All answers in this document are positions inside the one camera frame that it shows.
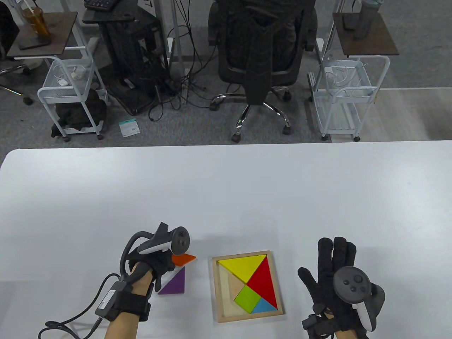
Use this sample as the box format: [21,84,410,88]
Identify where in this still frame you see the person's right hand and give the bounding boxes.
[298,237,385,334]

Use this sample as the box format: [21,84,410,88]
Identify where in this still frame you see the person's left hand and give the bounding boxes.
[128,247,177,292]

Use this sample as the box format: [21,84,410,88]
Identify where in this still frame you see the purple triangle tangram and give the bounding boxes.
[158,266,185,295]

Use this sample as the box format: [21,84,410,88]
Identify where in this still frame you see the red triangle tangram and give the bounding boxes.
[246,258,278,309]

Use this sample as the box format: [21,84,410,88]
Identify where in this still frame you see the blue triangle tangram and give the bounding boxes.
[251,298,278,314]

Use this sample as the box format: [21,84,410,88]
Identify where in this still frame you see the wooden square tangram tray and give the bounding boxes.
[211,251,285,323]

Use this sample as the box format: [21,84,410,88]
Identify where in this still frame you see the plain wooden triangle tangram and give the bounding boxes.
[228,274,246,301]

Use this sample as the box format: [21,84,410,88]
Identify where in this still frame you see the yellow triangle tangram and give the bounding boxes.
[218,255,268,284]

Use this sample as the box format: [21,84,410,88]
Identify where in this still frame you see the green square tangram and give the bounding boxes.
[234,285,262,314]

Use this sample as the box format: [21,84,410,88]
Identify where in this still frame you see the person's left forearm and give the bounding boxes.
[104,272,154,339]

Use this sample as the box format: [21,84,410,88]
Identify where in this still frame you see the black and white controller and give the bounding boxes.
[120,222,192,283]
[333,267,385,332]

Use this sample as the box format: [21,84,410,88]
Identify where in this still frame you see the white and green packet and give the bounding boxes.
[118,118,141,137]

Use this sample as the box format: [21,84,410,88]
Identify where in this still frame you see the black bag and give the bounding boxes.
[50,88,107,138]

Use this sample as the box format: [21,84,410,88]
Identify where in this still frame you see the black computer stand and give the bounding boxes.
[83,9,170,115]

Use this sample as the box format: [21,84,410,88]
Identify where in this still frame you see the black jacket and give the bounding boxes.
[244,0,308,105]

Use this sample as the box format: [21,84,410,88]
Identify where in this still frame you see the white desk leg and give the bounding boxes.
[155,0,185,103]

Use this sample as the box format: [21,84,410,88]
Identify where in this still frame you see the black office chair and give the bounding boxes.
[208,0,318,143]

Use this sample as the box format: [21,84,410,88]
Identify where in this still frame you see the brown side table top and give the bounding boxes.
[6,12,79,59]
[332,12,399,57]

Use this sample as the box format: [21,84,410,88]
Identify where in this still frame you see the grey bottle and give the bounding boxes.
[354,0,380,39]

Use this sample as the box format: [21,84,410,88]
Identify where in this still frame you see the black keyboard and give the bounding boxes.
[84,0,120,11]

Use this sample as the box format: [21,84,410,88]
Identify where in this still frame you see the amber drink cup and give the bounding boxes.
[21,5,52,44]

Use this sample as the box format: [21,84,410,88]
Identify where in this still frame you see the black forearm strap box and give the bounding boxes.
[95,281,153,322]

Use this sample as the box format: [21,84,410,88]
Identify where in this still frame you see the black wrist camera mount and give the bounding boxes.
[302,314,336,339]

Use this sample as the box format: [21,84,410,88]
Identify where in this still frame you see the black glove cable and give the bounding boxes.
[38,274,122,339]

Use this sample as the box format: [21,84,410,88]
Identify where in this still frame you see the white wire cart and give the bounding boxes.
[307,49,391,142]
[37,55,108,142]

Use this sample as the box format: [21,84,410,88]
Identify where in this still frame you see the tangle of black cables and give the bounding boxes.
[148,0,219,122]

